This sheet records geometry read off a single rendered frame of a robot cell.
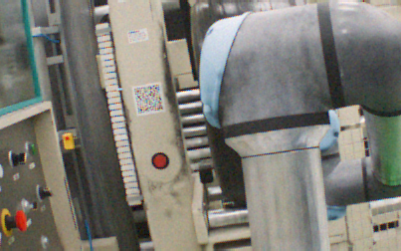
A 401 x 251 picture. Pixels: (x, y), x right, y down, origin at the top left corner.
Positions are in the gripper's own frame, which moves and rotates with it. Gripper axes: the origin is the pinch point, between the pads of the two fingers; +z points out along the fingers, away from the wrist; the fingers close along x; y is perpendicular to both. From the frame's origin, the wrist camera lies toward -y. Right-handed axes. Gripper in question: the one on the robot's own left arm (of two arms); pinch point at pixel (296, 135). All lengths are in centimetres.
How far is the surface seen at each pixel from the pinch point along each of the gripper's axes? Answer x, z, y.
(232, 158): 13.7, 12.1, -3.1
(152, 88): 30.2, 27.2, 16.6
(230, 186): 15.3, 19.7, -10.1
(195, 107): 22, 68, 11
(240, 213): 14.0, 23.9, -17.8
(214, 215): 20.4, 24.1, -17.2
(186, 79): 24, 85, 22
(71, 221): 53, 10, -12
